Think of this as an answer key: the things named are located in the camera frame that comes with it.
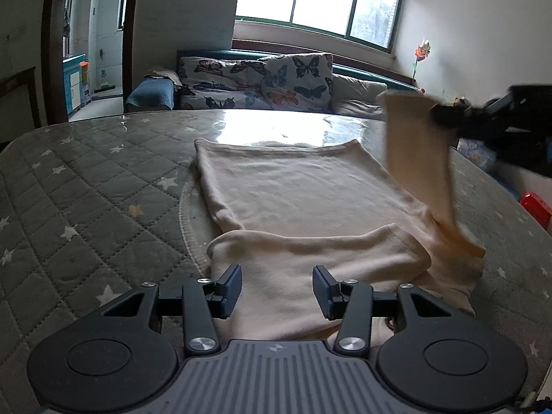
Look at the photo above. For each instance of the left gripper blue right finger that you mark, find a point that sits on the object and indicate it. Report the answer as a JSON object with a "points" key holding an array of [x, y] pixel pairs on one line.
{"points": [[355, 303]]}

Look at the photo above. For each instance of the grey quilted star table cover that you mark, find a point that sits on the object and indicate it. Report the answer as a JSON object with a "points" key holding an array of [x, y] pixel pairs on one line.
{"points": [[91, 208]]}

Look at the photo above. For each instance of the butterfly print pillow flat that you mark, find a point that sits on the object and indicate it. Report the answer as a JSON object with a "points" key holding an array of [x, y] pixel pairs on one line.
{"points": [[208, 83]]}

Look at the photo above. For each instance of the cream beige sweater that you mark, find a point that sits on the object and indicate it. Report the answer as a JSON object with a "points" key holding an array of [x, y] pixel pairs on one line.
{"points": [[282, 211]]}

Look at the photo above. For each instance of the blue white small cabinet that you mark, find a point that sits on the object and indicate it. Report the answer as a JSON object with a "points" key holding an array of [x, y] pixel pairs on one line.
{"points": [[72, 81]]}

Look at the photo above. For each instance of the beige plain cushion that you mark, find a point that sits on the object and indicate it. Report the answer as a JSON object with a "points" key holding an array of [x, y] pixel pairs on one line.
{"points": [[357, 98]]}

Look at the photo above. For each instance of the butterfly print pillow upright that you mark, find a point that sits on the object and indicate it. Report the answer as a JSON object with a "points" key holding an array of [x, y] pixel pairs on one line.
{"points": [[299, 82]]}

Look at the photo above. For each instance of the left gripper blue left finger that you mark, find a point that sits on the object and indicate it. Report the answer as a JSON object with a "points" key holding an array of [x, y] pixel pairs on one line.
{"points": [[199, 302]]}

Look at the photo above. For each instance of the teal corner sofa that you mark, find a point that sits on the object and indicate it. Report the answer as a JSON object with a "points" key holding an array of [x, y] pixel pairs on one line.
{"points": [[160, 88]]}

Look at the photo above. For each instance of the colourful pinwheel toy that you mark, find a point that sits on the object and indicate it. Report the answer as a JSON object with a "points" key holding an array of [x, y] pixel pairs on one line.
{"points": [[421, 52]]}

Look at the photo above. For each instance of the dark wooden console table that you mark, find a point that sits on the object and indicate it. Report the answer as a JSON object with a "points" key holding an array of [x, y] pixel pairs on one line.
{"points": [[19, 111]]}

